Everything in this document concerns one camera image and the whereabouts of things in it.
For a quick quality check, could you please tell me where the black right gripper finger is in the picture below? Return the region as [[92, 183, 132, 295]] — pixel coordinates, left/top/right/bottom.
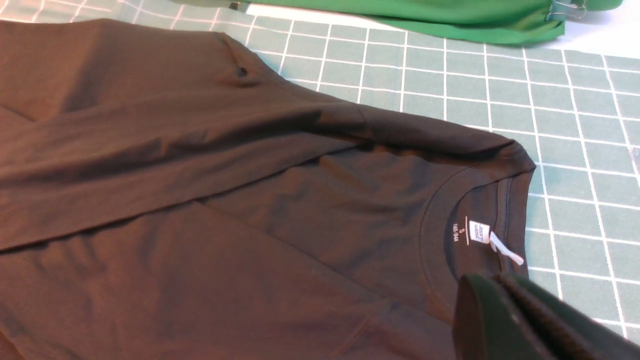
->
[[452, 273, 640, 360]]

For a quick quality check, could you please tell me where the green backdrop cloth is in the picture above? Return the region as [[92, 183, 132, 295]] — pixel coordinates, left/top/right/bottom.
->
[[170, 0, 626, 47]]

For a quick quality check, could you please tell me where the green checkered tablecloth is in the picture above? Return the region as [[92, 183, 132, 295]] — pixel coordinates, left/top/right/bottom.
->
[[1, 0, 640, 343]]

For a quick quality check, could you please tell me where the metal binder clip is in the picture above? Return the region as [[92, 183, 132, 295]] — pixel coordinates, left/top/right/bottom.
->
[[545, 0, 587, 22]]

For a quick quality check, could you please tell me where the dark gray long-sleeve top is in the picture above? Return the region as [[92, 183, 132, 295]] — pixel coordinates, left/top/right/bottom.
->
[[0, 19, 536, 360]]

